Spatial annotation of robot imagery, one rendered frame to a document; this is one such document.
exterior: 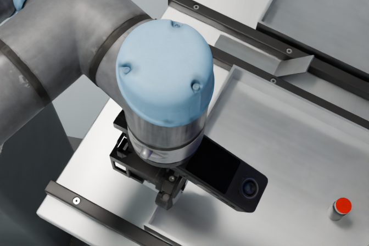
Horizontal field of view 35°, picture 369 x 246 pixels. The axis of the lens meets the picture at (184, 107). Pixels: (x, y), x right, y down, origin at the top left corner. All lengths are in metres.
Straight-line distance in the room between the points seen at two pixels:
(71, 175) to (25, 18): 0.37
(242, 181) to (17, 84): 0.26
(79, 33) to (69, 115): 1.33
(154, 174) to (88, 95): 1.21
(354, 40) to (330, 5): 0.07
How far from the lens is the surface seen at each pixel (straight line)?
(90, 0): 0.50
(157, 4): 1.98
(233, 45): 0.90
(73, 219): 0.81
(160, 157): 0.55
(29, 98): 0.49
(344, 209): 0.79
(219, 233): 0.80
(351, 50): 0.94
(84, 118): 1.81
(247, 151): 0.84
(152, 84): 0.44
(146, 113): 0.46
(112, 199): 0.81
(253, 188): 0.63
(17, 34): 0.49
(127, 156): 0.64
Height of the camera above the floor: 1.67
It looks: 67 degrees down
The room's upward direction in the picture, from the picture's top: 5 degrees clockwise
